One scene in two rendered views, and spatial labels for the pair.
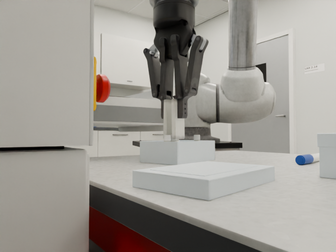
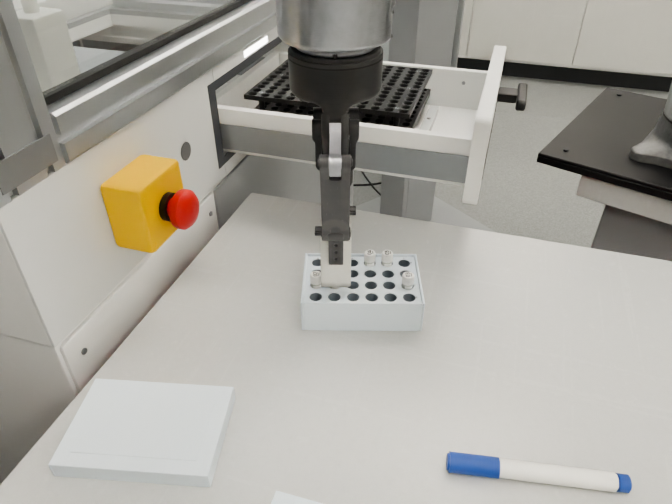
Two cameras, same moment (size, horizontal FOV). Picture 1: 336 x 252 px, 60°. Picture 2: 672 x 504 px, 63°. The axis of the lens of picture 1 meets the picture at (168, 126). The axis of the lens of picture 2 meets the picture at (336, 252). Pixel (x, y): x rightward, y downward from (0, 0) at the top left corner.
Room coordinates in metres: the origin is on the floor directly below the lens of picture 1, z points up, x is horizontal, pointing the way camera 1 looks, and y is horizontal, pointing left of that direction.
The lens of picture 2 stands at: (0.25, -0.36, 1.16)
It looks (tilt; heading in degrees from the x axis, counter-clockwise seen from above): 36 degrees down; 53
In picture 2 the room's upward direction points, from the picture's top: straight up
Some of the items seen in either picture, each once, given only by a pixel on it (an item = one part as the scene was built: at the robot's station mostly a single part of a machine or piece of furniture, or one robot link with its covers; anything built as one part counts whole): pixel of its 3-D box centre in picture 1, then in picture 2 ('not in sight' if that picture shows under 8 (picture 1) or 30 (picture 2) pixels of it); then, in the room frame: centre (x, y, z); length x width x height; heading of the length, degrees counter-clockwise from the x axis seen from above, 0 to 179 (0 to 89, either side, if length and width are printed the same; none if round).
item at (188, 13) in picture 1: (174, 31); (335, 99); (0.52, -0.01, 0.99); 0.08 x 0.07 x 0.09; 52
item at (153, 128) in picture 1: (143, 112); (486, 116); (0.83, 0.07, 0.87); 0.29 x 0.02 x 0.11; 35
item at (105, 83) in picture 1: (97, 88); (179, 208); (0.41, 0.10, 0.88); 0.04 x 0.03 x 0.04; 35
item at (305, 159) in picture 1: (314, 157); (536, 472); (0.52, -0.26, 0.77); 0.14 x 0.02 x 0.02; 135
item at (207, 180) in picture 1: (207, 175); (148, 428); (0.30, -0.04, 0.77); 0.13 x 0.09 x 0.02; 138
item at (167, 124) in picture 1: (169, 119); not in sight; (0.52, 0.00, 0.84); 0.03 x 0.01 x 0.07; 142
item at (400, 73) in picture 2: not in sight; (343, 103); (0.72, 0.23, 0.87); 0.22 x 0.18 x 0.06; 125
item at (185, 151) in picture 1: (178, 150); (361, 290); (0.54, -0.02, 0.78); 0.12 x 0.08 x 0.04; 142
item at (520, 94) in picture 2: not in sight; (511, 95); (0.85, 0.05, 0.91); 0.07 x 0.04 x 0.01; 35
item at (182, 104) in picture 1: (186, 103); (335, 246); (0.50, -0.03, 0.86); 0.03 x 0.01 x 0.05; 52
